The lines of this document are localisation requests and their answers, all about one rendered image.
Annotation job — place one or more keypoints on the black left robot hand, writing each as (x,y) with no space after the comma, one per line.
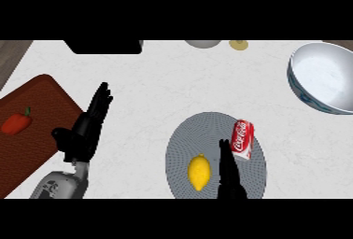
(87,124)

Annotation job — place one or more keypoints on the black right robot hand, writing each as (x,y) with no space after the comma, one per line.
(227,174)

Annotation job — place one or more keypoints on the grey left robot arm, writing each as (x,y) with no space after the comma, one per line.
(62,183)

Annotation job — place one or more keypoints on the yellow lemon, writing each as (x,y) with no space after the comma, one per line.
(199,172)

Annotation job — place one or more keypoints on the round grey placemat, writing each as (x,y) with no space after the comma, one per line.
(196,137)

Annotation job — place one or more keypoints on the white and blue bowl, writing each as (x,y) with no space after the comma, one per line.
(323,77)

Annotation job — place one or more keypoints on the brown cutting board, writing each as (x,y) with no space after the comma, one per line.
(41,140)

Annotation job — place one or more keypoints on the red soda can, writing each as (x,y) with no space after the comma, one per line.
(242,139)

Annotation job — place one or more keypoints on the red bell pepper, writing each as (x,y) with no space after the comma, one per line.
(16,123)

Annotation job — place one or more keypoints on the black appliance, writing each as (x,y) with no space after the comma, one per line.
(103,46)

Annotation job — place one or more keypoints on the grey round object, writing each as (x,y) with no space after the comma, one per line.
(202,43)

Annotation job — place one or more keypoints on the pale yellow round object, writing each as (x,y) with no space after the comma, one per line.
(238,44)

